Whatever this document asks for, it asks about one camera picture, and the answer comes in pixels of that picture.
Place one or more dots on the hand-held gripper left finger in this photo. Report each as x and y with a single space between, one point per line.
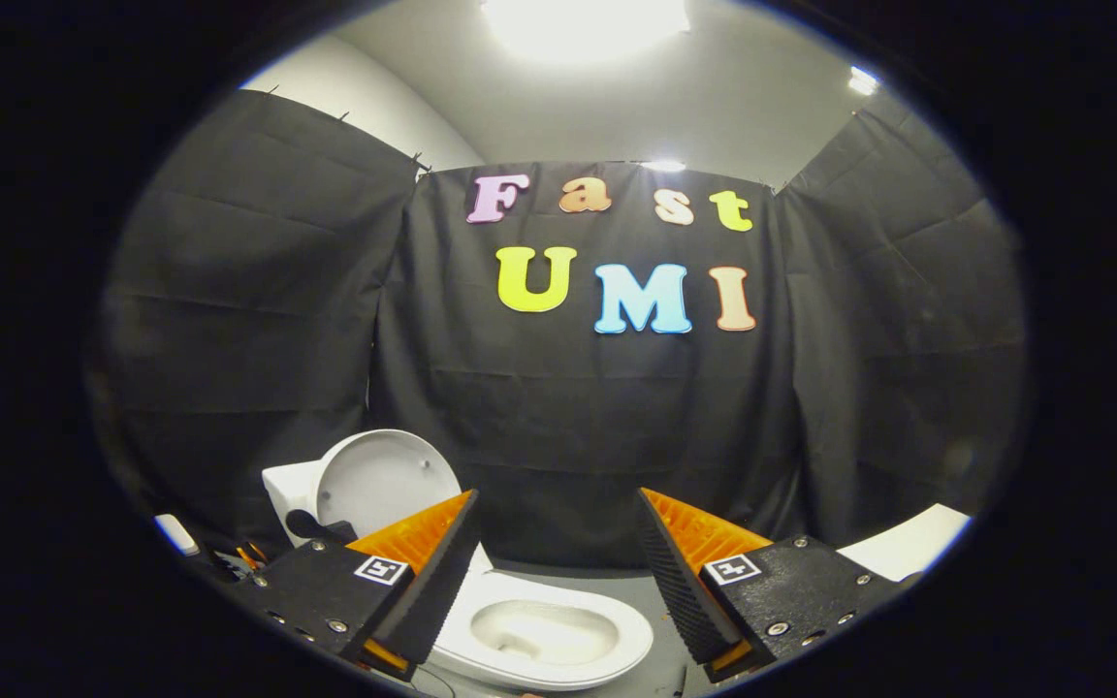
437 582

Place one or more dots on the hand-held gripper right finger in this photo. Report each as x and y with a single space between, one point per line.
675 582

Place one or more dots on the white toilet lid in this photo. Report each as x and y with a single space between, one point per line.
384 480

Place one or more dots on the white toilet bowl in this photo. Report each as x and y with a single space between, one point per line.
539 630

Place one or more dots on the black backdrop cloth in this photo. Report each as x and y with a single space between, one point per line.
568 417

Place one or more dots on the grey cabinet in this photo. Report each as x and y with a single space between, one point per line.
908 543

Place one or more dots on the long ceiling light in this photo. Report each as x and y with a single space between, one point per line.
663 166

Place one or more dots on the small ceiling light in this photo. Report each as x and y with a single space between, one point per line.
862 80

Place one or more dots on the large round ceiling light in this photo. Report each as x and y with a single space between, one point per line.
586 24

